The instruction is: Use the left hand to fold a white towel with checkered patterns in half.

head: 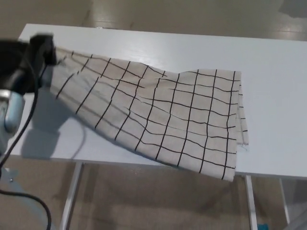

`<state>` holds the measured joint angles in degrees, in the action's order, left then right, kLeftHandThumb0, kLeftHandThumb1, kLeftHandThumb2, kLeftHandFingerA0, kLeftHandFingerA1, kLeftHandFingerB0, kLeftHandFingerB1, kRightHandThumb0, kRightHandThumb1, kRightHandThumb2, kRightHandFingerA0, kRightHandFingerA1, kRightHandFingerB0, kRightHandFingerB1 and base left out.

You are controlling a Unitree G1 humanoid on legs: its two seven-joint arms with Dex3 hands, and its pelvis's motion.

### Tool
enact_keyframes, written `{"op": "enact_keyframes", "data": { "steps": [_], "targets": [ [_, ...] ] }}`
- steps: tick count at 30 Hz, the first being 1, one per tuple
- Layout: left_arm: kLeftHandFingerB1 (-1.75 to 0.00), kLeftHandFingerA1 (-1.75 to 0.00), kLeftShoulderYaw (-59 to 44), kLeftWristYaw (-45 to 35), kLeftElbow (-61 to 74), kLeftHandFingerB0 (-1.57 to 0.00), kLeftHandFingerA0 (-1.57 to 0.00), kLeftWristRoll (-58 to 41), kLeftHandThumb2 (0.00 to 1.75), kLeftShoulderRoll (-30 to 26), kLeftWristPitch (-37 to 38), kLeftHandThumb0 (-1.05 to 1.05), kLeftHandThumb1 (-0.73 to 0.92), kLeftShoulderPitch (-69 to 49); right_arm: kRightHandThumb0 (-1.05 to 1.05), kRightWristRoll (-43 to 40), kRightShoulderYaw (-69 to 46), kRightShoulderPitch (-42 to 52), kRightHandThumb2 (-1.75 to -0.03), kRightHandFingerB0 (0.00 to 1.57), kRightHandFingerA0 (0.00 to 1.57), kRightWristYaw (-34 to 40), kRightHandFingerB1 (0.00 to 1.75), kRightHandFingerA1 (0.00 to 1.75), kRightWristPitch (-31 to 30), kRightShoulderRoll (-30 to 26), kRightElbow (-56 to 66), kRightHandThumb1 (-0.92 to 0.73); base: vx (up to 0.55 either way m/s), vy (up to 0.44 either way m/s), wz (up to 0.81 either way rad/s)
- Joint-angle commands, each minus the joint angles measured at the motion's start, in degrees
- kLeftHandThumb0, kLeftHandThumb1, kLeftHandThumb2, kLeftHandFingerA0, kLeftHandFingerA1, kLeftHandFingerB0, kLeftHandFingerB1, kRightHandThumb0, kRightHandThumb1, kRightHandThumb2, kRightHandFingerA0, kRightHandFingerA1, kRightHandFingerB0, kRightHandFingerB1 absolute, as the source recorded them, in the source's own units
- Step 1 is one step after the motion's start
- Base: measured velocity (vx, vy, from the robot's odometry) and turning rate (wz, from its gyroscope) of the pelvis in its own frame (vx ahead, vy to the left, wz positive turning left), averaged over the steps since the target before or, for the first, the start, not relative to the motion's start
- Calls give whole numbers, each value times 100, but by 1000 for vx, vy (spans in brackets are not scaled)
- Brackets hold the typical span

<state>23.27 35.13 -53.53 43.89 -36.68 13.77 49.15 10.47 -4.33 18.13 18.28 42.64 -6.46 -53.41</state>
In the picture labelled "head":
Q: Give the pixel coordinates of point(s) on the white checkered towel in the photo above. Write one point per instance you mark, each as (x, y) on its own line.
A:
(168, 115)

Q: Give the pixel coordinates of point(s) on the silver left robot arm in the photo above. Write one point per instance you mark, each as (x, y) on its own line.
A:
(10, 112)

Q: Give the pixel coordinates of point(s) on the white table leg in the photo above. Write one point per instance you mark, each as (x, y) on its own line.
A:
(285, 206)
(251, 203)
(70, 198)

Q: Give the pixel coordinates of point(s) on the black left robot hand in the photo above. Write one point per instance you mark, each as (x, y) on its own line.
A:
(21, 67)

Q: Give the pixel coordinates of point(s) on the teal object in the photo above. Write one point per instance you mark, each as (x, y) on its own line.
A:
(263, 226)

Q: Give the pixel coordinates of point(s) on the grey metal stand frame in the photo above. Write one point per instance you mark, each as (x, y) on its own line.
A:
(21, 210)

